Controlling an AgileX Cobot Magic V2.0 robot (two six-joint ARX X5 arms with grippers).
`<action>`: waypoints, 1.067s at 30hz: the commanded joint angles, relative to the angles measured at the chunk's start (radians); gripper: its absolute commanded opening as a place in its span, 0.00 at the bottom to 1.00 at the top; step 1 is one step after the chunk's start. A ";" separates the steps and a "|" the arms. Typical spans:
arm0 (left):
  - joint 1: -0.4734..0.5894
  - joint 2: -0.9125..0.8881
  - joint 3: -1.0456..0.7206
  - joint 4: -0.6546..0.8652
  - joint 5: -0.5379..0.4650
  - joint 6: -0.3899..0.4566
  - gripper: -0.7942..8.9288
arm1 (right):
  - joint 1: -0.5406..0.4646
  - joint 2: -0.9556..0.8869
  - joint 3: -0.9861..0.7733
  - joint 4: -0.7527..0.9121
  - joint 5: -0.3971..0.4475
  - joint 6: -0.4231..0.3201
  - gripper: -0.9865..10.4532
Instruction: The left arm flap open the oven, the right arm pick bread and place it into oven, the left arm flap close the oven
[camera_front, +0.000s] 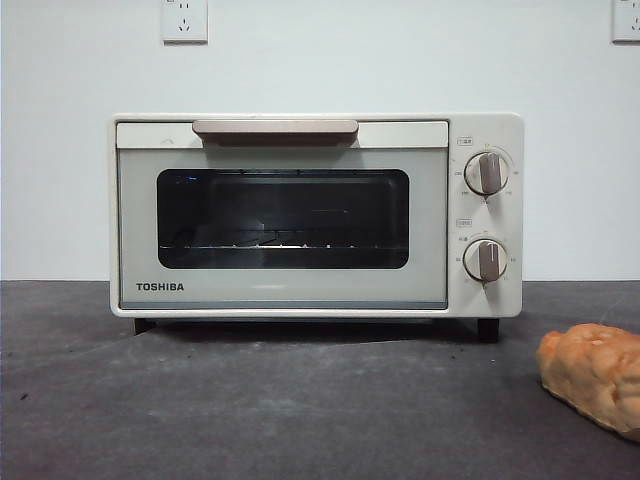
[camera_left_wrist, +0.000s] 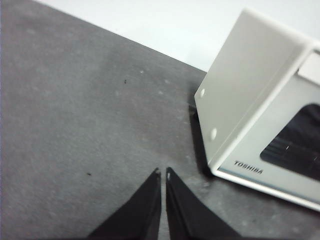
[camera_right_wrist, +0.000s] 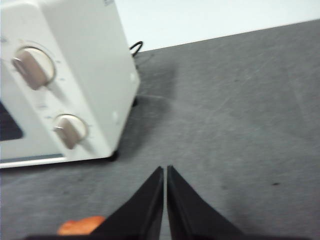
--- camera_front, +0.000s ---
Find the glass oven door brown handle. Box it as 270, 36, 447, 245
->
115, 118, 450, 313

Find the golden bread loaf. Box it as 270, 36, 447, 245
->
535, 322, 640, 436

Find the cream Toshiba toaster oven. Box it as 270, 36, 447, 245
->
106, 112, 525, 344

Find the cream timer knob brown grip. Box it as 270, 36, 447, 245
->
462, 238, 510, 283

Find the cream temperature knob brown grip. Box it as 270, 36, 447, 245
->
464, 151, 512, 197

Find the metal wire oven rack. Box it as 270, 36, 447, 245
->
158, 225, 402, 252

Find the white wall socket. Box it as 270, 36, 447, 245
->
611, 0, 640, 45
160, 0, 209, 45

